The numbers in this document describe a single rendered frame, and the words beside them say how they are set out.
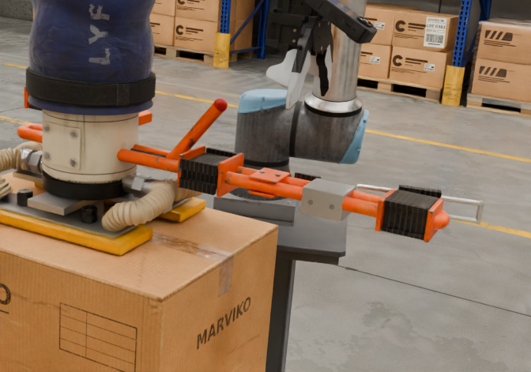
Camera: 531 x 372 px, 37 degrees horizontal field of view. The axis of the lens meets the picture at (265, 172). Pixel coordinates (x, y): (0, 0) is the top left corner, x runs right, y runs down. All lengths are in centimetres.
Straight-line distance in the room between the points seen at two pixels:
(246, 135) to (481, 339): 164
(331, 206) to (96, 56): 46
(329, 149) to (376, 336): 134
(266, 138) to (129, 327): 93
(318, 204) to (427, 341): 207
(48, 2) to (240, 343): 69
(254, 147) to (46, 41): 84
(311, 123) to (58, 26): 88
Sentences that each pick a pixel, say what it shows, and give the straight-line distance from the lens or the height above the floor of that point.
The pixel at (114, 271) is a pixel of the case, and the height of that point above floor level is 94.
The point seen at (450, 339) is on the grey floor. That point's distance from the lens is 334.
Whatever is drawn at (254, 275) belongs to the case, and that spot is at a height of 87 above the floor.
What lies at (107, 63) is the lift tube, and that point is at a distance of 136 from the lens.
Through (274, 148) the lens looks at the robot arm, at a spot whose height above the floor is 94.
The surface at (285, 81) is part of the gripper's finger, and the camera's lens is 121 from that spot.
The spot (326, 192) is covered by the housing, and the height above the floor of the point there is 109.
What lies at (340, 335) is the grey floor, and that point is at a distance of 323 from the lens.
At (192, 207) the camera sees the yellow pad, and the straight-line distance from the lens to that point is 152.
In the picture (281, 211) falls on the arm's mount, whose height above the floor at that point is 79.
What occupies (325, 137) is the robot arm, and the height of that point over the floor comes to 99.
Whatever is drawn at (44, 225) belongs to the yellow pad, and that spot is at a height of 97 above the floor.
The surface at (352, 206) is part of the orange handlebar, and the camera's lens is 125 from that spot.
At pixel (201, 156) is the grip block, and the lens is 138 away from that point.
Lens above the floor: 146
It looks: 16 degrees down
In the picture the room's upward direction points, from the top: 5 degrees clockwise
